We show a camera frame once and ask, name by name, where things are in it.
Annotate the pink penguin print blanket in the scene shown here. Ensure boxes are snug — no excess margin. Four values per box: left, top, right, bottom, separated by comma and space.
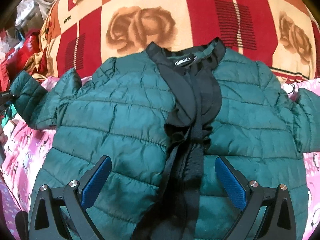
0, 76, 61, 239

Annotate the red shiny clothes pile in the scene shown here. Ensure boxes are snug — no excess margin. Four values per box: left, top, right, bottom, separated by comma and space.
1, 29, 48, 92

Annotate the green knit garment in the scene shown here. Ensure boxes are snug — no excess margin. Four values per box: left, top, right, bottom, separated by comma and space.
1, 104, 17, 128

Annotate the green quilted puffer jacket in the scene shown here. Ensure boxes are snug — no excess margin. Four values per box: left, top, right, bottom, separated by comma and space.
10, 39, 319, 239

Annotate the orange red rose blanket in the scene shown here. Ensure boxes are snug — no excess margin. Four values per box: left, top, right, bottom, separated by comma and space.
40, 0, 319, 83

